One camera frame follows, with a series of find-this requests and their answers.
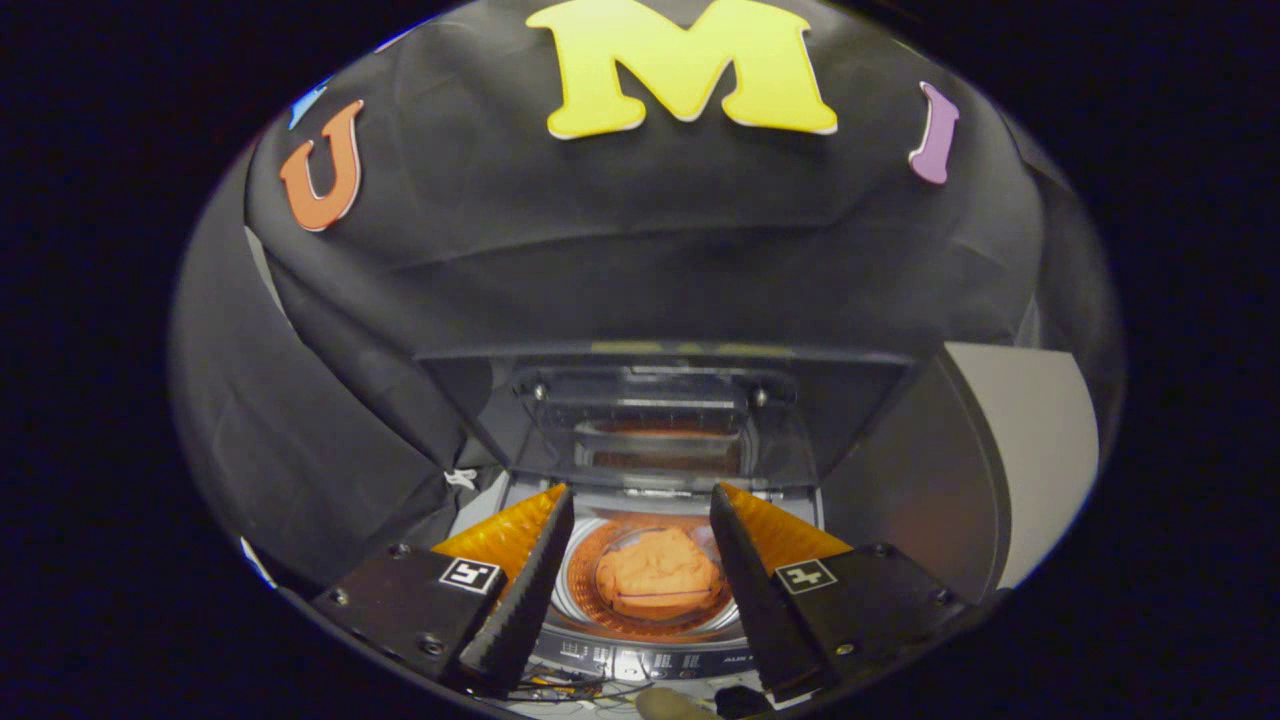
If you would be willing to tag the dark washing machine lid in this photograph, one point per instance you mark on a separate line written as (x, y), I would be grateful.
(650, 400)

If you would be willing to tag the yellow orange cloth garment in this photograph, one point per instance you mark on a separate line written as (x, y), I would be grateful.
(655, 575)

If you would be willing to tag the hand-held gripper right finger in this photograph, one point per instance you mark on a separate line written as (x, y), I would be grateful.
(750, 600)

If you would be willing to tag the grey beige cabinet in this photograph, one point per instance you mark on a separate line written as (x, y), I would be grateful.
(1000, 450)

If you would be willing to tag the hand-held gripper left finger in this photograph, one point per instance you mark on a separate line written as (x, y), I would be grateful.
(530, 600)

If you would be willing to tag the grey washing machine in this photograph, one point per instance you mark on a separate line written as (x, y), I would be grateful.
(640, 660)

